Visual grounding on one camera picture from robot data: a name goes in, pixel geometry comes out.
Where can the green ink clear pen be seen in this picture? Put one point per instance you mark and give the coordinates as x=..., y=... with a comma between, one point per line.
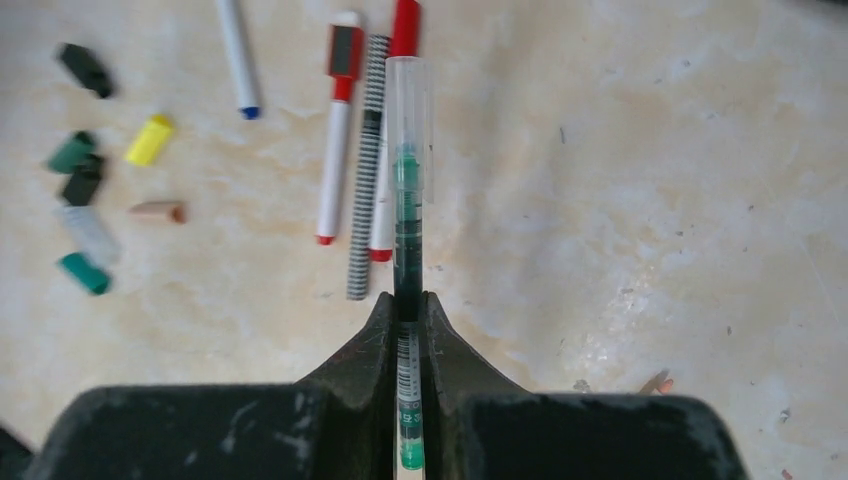
x=410, y=150

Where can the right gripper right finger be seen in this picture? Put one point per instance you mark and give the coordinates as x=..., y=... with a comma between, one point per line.
x=479, y=424

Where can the orange white marker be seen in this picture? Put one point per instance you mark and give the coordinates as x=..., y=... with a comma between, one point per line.
x=659, y=384

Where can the teal pen cap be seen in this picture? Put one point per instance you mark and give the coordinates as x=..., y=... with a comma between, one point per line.
x=94, y=280

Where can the red capped white marker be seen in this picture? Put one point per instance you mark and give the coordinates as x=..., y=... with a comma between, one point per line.
x=346, y=45

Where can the black pen cap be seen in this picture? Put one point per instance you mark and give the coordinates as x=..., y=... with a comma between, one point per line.
x=84, y=181
x=84, y=67

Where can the dark green pen cap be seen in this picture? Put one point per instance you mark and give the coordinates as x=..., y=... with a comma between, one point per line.
x=72, y=152

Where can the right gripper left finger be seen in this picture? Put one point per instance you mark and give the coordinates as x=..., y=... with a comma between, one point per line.
x=334, y=423

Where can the pink pen cap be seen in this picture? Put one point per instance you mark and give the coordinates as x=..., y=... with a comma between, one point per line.
x=168, y=211

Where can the yellow pen cap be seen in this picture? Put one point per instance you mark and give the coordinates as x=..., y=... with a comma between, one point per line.
x=150, y=140

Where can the clear pen cap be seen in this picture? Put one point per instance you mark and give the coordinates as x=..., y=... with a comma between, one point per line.
x=90, y=234

